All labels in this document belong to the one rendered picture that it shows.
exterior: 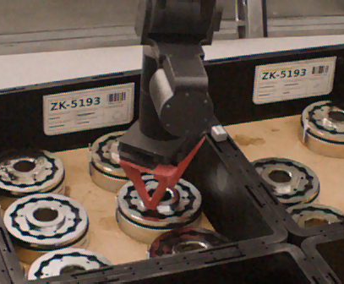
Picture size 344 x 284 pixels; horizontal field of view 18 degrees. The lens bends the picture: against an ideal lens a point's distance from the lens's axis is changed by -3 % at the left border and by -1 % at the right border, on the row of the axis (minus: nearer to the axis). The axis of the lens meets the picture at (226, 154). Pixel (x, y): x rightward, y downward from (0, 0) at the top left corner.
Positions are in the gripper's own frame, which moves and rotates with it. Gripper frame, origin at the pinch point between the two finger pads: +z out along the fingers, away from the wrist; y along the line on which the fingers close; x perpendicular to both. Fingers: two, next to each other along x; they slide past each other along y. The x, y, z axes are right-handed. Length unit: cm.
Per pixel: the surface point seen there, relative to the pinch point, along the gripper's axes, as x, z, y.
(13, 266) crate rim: 3.4, -6.7, -26.9
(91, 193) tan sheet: 9.8, 4.5, 0.6
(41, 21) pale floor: 134, 97, 182
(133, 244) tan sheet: 0.2, 4.0, -6.2
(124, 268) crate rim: -6.4, -6.7, -21.4
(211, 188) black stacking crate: -5.3, -0.3, 3.1
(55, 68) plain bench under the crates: 44, 20, 47
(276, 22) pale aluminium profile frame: 54, 83, 198
